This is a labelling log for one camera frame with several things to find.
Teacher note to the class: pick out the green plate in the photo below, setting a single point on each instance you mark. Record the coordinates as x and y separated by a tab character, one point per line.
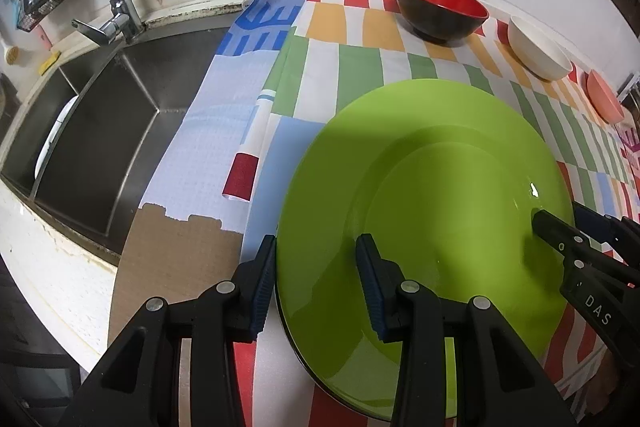
425	207

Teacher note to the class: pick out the stainless steel sink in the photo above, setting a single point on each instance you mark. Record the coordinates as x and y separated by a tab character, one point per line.
100	122

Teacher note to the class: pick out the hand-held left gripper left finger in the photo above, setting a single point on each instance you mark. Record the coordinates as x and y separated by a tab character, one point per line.
262	287

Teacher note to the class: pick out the striped colourful tablecloth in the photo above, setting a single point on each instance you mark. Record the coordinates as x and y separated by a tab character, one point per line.
350	62

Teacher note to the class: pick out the white bowl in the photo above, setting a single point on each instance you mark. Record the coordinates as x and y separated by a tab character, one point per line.
537	49

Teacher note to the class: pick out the brown cardboard sheet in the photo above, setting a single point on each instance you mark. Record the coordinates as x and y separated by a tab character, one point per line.
165	267

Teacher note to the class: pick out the yellow sponge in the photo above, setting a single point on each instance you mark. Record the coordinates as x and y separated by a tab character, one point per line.
50	63

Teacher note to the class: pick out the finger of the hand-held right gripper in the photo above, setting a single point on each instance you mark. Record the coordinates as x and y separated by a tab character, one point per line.
550	227
595	222

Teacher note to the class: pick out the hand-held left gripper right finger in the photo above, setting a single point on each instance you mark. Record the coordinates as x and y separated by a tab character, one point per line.
370	287

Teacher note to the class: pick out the light blue printed towel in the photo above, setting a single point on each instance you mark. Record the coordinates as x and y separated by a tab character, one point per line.
215	117

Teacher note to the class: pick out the white plastic board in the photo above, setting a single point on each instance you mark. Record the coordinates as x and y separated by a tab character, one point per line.
52	137

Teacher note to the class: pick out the yellow dish brush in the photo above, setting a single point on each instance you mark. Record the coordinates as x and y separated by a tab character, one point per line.
12	54

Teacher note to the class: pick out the steel dish rack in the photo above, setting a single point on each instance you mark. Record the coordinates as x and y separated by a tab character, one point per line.
631	92

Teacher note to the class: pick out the pink bowl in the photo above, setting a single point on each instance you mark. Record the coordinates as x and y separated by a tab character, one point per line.
602	99

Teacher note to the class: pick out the red and black bowl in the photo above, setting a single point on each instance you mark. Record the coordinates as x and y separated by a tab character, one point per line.
440	7

